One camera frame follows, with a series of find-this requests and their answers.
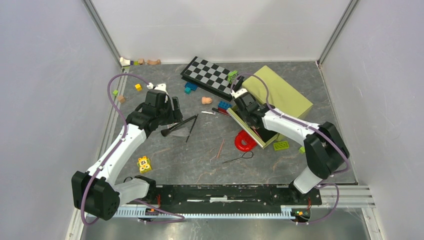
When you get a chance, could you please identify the yellow number toy block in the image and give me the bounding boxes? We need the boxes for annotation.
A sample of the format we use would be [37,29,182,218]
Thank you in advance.
[137,156,152,174]

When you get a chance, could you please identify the teal toy block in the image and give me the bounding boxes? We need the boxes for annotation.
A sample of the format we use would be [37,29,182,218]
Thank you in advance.
[184,87,192,95]

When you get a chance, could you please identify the small wooden cube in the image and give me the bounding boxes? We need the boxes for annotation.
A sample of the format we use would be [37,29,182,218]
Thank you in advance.
[117,95,126,104]

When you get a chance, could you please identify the green drawer cabinet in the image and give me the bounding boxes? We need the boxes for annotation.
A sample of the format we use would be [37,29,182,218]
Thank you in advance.
[227,65,313,149]

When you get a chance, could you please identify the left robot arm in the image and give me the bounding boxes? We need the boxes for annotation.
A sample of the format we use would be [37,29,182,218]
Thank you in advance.
[71,89,183,221]

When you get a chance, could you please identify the blue red toy brick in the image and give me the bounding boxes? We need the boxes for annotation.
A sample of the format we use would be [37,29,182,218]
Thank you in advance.
[218,101,232,114]

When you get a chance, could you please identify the small green block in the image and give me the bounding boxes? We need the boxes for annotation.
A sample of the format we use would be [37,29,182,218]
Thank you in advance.
[299,146,306,154]

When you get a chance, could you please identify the thin pink lip pencil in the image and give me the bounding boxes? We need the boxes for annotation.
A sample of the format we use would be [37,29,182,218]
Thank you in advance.
[216,138,225,159]

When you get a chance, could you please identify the small yellow cube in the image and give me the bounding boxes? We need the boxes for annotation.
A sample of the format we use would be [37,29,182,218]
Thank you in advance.
[134,84,143,91]

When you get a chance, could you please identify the wooden blocks in corner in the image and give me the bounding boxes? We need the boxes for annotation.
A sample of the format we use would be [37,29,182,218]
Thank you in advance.
[119,57,162,67]

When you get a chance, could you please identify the small silver white tube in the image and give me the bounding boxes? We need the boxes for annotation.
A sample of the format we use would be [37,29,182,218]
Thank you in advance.
[201,111,216,115]

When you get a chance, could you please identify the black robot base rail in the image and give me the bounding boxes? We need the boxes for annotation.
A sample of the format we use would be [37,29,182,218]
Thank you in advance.
[125,183,323,215]

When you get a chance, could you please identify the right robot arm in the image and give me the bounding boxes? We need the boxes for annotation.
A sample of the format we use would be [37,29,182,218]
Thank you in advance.
[231,89,351,204]

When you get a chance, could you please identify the black white chessboard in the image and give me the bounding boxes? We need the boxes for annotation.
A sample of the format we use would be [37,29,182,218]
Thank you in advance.
[180,56,233,101]

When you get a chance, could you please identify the dark red lip gloss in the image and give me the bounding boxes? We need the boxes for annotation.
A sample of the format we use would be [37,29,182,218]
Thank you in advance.
[212,107,230,116]

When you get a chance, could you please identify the green toy figure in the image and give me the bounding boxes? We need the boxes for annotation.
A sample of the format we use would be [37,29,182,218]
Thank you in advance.
[227,70,238,84]

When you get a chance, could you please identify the clear plastic wrapper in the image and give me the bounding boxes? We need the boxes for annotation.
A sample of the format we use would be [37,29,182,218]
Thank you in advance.
[169,127,190,137]

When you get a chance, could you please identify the large black powder brush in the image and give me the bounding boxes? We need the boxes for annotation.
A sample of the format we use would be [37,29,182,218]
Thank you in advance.
[160,115,197,137]

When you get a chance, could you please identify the red toy magnet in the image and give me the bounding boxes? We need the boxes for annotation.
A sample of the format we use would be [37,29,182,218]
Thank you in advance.
[234,129,257,152]

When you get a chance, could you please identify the lime green toy brick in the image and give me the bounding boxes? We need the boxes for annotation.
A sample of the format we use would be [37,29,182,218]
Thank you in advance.
[272,140,290,152]

